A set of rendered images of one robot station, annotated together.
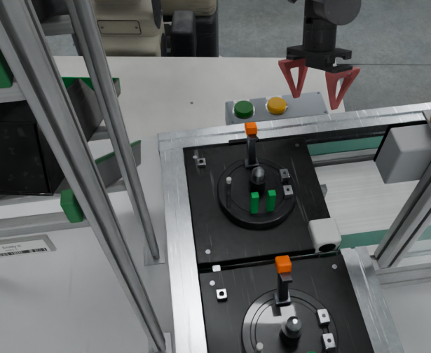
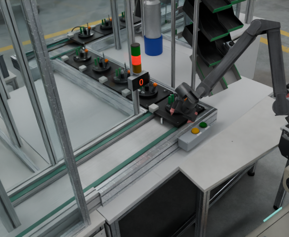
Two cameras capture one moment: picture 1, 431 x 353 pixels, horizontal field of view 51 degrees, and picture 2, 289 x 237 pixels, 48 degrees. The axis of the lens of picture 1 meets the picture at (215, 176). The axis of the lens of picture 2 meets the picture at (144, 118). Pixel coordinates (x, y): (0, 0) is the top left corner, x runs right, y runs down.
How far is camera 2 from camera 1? 2.04 m
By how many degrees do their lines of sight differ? 83
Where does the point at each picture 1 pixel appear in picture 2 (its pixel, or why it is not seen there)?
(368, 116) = (165, 143)
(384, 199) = (145, 133)
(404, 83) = not seen: outside the picture
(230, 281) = (165, 93)
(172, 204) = not seen: hidden behind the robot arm
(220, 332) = (160, 87)
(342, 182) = (160, 131)
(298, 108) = (188, 134)
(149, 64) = (265, 146)
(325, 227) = (153, 106)
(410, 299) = not seen: hidden behind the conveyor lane
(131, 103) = (249, 130)
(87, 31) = (194, 31)
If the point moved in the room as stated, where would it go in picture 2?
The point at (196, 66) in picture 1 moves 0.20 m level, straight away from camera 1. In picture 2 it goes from (249, 154) to (282, 174)
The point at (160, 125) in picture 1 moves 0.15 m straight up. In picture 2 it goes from (231, 130) to (234, 110)
